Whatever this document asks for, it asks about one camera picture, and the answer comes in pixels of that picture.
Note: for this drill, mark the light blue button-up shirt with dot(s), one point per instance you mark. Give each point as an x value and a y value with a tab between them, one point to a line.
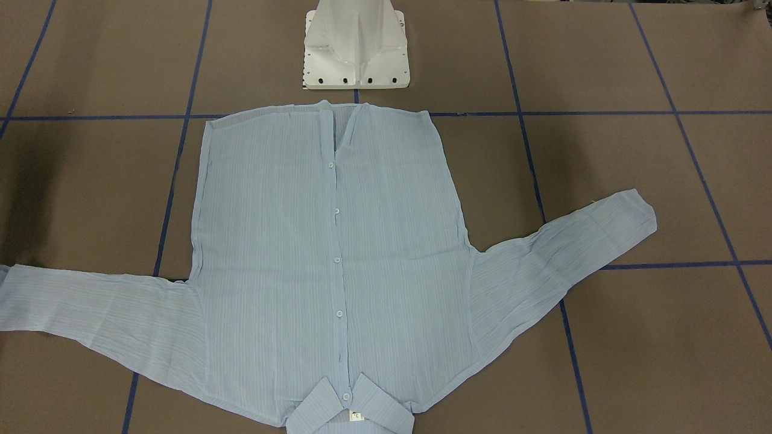
333	286

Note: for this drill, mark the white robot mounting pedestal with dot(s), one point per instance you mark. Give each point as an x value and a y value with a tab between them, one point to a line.
355	45

